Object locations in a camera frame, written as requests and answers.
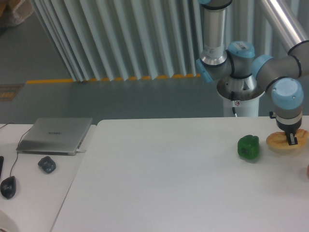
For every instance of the silver closed laptop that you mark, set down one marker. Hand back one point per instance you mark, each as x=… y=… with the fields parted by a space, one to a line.
x=55 y=136

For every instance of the white usb plug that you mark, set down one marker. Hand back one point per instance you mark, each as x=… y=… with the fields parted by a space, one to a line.
x=80 y=151

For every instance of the black keyboard edge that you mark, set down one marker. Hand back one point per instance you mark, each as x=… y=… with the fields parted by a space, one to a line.
x=1 y=165

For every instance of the white folding partition screen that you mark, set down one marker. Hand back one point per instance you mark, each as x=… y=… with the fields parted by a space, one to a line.
x=125 y=39

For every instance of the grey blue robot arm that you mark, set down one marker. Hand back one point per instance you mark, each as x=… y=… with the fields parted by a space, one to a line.
x=245 y=77

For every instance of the black computer mouse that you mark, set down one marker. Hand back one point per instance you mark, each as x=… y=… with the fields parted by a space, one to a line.
x=8 y=187

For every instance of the dark earbuds case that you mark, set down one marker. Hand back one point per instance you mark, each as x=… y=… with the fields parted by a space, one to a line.
x=47 y=165

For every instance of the white round object corner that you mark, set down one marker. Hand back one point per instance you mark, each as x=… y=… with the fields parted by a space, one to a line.
x=7 y=224

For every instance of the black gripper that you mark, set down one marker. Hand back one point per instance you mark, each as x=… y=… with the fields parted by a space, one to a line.
x=288 y=125

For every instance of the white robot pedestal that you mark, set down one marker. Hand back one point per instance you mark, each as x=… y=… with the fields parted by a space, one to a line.
x=241 y=104

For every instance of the green bell pepper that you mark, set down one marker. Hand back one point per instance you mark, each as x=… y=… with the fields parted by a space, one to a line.
x=248 y=147

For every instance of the triangular golden bread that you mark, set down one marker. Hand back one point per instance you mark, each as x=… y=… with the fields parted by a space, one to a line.
x=278 y=142

